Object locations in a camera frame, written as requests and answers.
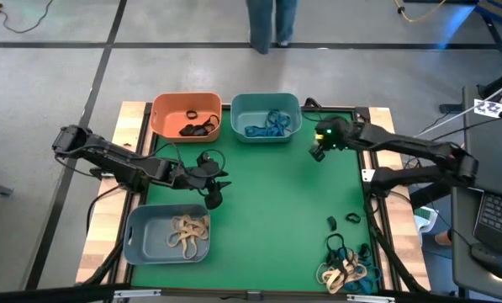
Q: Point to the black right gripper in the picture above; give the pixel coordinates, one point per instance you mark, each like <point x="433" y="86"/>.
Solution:
<point x="334" y="132"/>

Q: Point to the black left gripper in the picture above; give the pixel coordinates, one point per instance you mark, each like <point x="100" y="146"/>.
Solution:
<point x="200" y="179"/>

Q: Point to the blue rubber band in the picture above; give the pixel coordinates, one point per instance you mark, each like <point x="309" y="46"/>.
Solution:
<point x="285" y="122"/>
<point x="362" y="288"/>
<point x="271" y="115"/>
<point x="255" y="132"/>
<point x="342" y="254"/>

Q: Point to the long tan rubber band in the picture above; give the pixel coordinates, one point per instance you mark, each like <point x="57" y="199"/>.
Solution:
<point x="190" y="252"/>

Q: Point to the dark blue cloth garment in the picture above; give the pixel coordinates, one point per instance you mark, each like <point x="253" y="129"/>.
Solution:
<point x="336" y="235"/>

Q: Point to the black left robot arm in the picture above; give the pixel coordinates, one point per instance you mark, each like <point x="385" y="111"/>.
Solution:
<point x="120" y="162"/>

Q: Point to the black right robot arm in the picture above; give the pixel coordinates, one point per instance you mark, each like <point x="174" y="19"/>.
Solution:
<point x="402" y="143"/>

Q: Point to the dark teal rubber band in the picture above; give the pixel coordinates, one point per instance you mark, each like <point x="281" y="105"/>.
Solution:
<point x="273" y="134"/>

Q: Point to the small dark green rubber band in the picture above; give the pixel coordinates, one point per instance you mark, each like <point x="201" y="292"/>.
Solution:
<point x="331" y="223"/>

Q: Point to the white mounting plate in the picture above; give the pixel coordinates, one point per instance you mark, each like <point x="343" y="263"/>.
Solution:
<point x="367" y="174"/>

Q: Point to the green table mat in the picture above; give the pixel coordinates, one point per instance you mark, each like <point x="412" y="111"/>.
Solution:
<point x="255" y="252"/>

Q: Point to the teal plastic basket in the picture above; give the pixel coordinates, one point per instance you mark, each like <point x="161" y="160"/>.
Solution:
<point x="250" y="105"/>

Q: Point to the blue-grey plastic basket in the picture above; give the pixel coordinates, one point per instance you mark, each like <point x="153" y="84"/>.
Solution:
<point x="149" y="240"/>

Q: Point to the orange plastic basket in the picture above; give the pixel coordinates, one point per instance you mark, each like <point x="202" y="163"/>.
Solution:
<point x="170" y="105"/>

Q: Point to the silver rod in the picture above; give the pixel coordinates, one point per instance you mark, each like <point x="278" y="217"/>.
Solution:
<point x="444" y="122"/>

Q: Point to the white and green object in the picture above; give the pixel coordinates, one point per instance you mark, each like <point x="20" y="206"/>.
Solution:
<point x="427" y="219"/>

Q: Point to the person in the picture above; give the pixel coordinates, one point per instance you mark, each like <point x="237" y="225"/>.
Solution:
<point x="271" y="21"/>

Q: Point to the tan object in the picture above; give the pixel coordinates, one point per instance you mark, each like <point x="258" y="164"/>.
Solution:
<point x="443" y="238"/>

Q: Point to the white printed tag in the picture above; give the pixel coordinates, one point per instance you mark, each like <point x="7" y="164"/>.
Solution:
<point x="490" y="108"/>

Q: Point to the grey desk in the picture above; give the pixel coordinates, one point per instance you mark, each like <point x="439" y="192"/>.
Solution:
<point x="498" y="147"/>

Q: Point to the dark desk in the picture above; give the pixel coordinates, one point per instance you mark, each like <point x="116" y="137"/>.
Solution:
<point x="465" y="261"/>

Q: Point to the black laptop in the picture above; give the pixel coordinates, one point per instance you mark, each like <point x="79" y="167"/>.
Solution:
<point x="498" y="219"/>

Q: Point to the black computer mouse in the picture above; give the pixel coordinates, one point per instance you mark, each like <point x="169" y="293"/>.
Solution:
<point x="488" y="257"/>

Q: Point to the black rig crossbar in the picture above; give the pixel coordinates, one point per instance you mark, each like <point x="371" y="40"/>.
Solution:
<point x="44" y="294"/>

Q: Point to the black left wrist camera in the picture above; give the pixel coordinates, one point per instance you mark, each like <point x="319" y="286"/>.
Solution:
<point x="206" y="160"/>

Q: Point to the silver bracket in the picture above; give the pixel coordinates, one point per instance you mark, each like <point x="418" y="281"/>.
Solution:
<point x="137" y="293"/>
<point x="370" y="299"/>

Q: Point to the blue metal cart frame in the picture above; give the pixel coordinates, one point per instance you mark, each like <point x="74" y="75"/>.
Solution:
<point x="498" y="12"/>

